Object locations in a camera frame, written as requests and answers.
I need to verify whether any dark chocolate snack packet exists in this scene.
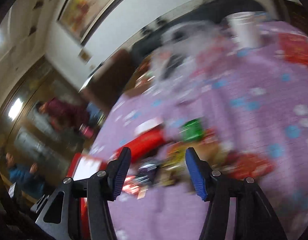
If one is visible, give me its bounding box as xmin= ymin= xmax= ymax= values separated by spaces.
xmin=135 ymin=159 xmax=161 ymax=186

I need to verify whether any green candy wrapper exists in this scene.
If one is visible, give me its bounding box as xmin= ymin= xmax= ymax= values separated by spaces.
xmin=180 ymin=118 xmax=204 ymax=142

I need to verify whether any large red snack bag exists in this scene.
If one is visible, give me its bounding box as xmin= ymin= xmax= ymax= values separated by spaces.
xmin=114 ymin=128 xmax=166 ymax=163

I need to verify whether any person in blue jacket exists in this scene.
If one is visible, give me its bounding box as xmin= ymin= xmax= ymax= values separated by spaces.
xmin=5 ymin=153 xmax=46 ymax=199

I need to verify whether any red shallow gift box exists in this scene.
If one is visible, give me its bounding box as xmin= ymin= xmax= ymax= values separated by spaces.
xmin=67 ymin=153 xmax=107 ymax=239

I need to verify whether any pink water bottle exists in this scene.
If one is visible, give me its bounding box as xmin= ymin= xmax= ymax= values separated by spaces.
xmin=80 ymin=125 xmax=94 ymax=139

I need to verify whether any wooden glass-door cabinet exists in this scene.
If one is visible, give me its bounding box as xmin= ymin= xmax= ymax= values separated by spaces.
xmin=0 ymin=57 xmax=105 ymax=203

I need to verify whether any woman in maroon jacket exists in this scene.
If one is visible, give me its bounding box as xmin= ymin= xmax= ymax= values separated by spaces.
xmin=35 ymin=98 xmax=90 ymax=131

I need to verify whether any purple floral tablecloth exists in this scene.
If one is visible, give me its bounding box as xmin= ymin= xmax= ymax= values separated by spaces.
xmin=89 ymin=21 xmax=308 ymax=239

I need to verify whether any brown armchair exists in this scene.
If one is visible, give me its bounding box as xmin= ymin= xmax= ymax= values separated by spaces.
xmin=79 ymin=49 xmax=135 ymax=115

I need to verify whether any clear plastic bag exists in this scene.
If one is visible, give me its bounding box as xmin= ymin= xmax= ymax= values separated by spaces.
xmin=150 ymin=21 xmax=229 ymax=104

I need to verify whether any red packet on table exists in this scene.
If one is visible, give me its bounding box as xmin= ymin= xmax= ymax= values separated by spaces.
xmin=278 ymin=33 xmax=308 ymax=67

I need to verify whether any white plastic cup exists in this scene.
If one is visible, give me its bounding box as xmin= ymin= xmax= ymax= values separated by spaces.
xmin=226 ymin=11 xmax=262 ymax=49

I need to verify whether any black leather sofa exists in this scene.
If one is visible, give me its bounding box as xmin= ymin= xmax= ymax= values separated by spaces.
xmin=129 ymin=0 xmax=267 ymax=66

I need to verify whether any framed horse painting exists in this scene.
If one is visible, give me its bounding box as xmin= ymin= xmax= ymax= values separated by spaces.
xmin=57 ymin=0 xmax=123 ymax=45

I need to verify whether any small framed wall certificate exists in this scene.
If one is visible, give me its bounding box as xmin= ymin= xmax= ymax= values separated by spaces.
xmin=79 ymin=49 xmax=91 ymax=63

